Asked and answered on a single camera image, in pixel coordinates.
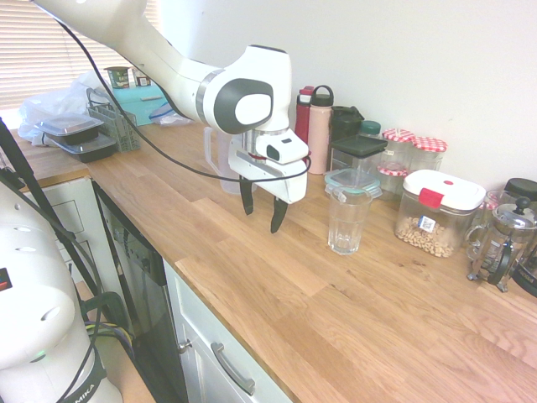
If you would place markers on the white cabinet front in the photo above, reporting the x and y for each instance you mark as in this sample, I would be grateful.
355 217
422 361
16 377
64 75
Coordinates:
197 319

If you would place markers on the clear pitcher with blue lid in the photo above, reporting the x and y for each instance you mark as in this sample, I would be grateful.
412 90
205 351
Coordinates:
220 151

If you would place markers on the clear zip bag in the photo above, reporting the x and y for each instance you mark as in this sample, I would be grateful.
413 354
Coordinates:
168 115

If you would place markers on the cereal container with white lid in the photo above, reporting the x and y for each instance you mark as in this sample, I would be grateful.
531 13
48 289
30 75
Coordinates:
440 189

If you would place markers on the grey cutlery basket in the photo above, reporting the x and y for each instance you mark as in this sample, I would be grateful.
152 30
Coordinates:
121 134

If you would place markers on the square canister with black lid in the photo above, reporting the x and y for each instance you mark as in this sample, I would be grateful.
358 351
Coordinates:
358 144

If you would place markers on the teal box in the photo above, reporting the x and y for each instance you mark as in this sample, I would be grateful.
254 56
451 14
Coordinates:
138 107

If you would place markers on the small brown cup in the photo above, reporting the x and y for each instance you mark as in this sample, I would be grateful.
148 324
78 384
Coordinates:
142 79

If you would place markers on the window blind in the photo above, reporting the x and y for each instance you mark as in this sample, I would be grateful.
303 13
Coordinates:
38 46

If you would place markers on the jar with green lid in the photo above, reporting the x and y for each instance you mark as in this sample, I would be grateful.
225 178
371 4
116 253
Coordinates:
370 128

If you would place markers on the glass French press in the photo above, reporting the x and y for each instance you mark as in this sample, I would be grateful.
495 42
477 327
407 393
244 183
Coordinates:
512 235

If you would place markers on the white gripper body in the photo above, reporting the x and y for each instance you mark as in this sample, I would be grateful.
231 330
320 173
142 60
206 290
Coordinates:
289 184

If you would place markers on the black dishwasher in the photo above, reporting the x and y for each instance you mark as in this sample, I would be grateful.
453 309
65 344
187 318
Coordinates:
142 273

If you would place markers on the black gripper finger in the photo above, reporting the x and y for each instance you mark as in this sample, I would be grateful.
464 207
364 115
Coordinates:
278 214
248 197

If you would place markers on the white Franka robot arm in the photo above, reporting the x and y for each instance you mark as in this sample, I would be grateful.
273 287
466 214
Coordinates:
251 84

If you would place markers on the small red gingham lid jar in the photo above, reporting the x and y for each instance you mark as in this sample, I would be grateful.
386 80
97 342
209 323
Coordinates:
392 172

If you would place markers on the red water bottle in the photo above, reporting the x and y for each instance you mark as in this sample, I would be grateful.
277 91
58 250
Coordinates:
302 121

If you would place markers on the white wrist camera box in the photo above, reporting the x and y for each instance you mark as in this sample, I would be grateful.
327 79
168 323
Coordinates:
289 147

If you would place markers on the white plastic bag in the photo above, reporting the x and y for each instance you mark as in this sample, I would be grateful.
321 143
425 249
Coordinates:
54 101

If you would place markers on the red gingham lid glass jar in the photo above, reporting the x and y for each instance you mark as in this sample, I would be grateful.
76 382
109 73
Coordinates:
396 147
430 155

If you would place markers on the glass container with teal lid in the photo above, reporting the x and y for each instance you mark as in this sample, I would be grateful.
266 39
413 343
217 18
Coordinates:
352 178

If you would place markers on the metal cabinet knob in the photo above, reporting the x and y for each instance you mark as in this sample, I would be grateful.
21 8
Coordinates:
184 346

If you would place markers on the black takeout container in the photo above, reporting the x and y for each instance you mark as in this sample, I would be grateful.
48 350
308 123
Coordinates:
69 126
90 149

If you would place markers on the green lidded cup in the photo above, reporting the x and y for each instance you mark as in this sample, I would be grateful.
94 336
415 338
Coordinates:
117 79

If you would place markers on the pink bottle with black cap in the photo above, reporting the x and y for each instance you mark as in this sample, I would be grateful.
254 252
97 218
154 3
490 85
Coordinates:
319 134

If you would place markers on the dark green clamp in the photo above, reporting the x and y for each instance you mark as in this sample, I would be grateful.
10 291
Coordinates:
107 306

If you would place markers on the clear faceted drinking glass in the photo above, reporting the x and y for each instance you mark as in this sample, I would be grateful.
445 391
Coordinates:
348 226

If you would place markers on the jar with dark lid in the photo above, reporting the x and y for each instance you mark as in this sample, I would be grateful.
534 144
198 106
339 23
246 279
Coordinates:
522 186

